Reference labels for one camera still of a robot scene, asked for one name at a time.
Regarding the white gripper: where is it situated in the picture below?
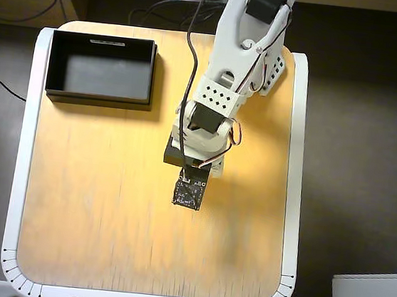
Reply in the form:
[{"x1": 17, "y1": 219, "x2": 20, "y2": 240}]
[{"x1": 162, "y1": 98, "x2": 243, "y2": 180}]

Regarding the black bin box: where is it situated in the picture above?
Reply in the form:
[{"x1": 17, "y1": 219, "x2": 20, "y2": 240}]
[{"x1": 43, "y1": 28, "x2": 160, "y2": 113}]

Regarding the white barcode label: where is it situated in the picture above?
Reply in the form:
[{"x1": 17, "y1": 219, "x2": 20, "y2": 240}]
[{"x1": 88, "y1": 38, "x2": 126, "y2": 48}]

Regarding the white table rim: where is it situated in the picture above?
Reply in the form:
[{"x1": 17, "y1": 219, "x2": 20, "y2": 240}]
[{"x1": 0, "y1": 21, "x2": 323, "y2": 297}]

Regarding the striped servo wire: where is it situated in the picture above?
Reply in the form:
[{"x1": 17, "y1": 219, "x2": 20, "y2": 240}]
[
  {"x1": 236, "y1": 1, "x2": 293, "y2": 98},
  {"x1": 198, "y1": 115, "x2": 245, "y2": 174}
]

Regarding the black camera circuit board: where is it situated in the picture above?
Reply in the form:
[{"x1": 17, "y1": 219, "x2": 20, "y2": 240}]
[{"x1": 171, "y1": 166, "x2": 210, "y2": 213}]

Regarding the black camera cable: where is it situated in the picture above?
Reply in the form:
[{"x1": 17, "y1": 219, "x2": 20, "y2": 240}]
[{"x1": 170, "y1": 0, "x2": 208, "y2": 172}]

